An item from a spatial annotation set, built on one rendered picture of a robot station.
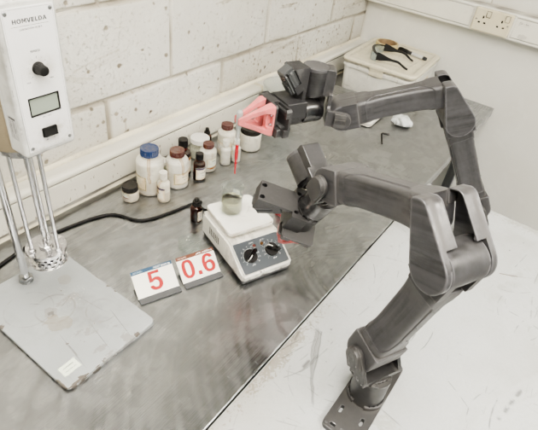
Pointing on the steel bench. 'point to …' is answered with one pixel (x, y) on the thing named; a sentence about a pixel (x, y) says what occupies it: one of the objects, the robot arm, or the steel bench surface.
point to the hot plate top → (242, 223)
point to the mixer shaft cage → (40, 257)
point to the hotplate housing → (224, 242)
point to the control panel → (260, 253)
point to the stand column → (8, 217)
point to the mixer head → (23, 79)
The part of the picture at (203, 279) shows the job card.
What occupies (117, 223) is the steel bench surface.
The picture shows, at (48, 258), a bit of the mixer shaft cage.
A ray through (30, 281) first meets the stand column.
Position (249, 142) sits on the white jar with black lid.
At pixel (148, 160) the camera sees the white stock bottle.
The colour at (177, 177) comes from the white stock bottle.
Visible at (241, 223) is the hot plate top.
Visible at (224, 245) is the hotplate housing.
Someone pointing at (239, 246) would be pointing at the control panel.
